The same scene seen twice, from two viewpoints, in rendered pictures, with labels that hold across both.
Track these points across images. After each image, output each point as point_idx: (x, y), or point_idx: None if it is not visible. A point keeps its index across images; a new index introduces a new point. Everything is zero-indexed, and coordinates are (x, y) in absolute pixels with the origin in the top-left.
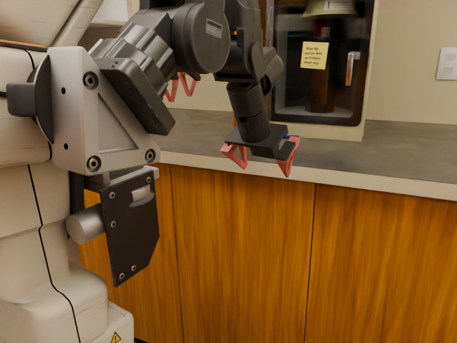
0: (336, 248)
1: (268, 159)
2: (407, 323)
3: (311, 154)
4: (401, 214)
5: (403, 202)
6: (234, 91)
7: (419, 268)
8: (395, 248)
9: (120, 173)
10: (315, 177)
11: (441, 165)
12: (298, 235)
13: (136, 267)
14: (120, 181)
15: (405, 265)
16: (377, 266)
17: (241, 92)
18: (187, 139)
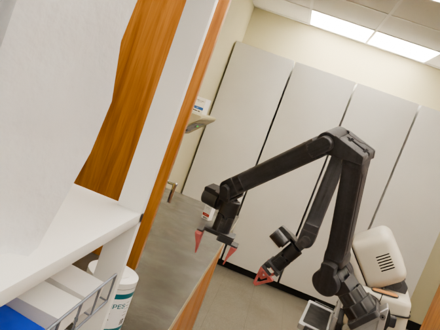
0: (184, 310)
1: (194, 275)
2: (181, 329)
3: (179, 258)
4: None
5: None
6: (300, 253)
7: (194, 296)
8: (194, 291)
9: (320, 309)
10: (205, 273)
11: (192, 239)
12: (180, 316)
13: None
14: (329, 310)
15: (192, 298)
16: (188, 307)
17: (301, 252)
18: (140, 291)
